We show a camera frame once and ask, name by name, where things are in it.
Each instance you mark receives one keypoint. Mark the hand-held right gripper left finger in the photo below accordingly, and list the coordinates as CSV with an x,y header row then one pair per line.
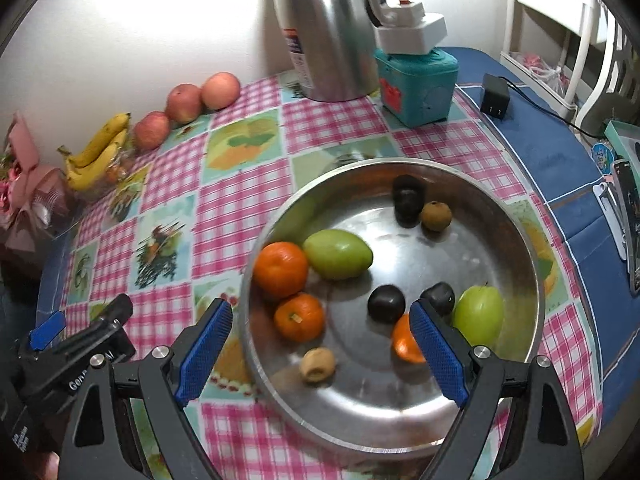
x,y
205,350

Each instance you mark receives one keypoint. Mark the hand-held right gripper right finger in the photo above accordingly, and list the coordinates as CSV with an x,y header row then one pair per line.
x,y
440,360

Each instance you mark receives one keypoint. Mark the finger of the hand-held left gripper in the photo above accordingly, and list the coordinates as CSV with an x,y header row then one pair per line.
x,y
100,320
47,330

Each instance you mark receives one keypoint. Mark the green jujube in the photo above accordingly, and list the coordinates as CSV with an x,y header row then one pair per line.
x,y
339,254
478,312

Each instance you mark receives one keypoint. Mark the dark purple plum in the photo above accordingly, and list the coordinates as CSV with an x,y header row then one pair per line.
x,y
440,296
386,304
409,200

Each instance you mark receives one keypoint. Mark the stainless steel bowl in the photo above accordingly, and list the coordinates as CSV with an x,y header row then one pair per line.
x,y
380,400

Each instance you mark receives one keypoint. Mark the orange tangerine with stem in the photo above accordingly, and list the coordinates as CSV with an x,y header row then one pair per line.
x,y
299,317

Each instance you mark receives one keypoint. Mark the brown kiwi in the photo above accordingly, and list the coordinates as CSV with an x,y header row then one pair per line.
x,y
436,216
317,364

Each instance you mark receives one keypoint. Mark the clear plastic container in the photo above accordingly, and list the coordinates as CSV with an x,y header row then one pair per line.
x,y
120,172

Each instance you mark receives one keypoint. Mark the yellow banana bunch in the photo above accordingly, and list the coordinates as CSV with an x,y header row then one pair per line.
x,y
97,150

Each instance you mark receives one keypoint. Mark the pink checked printed tablecloth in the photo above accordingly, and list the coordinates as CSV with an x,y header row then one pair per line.
x,y
240,180

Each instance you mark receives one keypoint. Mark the red apple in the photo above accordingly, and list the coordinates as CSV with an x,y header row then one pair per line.
x,y
151,130
183,103
220,90

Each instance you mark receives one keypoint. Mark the blue cloth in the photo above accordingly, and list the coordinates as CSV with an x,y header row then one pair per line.
x,y
540,160

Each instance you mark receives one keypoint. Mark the silver metal clip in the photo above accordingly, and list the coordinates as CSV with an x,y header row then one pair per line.
x,y
611,215

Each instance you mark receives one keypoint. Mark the round printed packet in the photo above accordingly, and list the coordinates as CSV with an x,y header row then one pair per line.
x,y
603,156

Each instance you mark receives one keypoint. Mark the black power adapter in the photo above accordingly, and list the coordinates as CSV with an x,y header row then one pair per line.
x,y
495,97

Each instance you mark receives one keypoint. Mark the teal plastic box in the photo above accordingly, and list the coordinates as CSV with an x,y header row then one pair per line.
x,y
417,85

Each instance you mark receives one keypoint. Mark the teal tray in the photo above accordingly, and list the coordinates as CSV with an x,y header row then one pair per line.
x,y
620,132

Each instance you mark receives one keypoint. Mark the plastic bag with pink items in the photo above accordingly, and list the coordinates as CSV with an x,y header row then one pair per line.
x,y
542,67

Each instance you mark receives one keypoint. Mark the white power strip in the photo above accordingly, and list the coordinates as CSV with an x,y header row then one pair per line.
x,y
410,27

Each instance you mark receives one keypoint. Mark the stainless steel thermos jug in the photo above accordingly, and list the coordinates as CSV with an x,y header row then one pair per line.
x,y
325,30

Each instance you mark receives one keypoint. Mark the white rack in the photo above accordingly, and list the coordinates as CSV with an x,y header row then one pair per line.
x,y
582,45

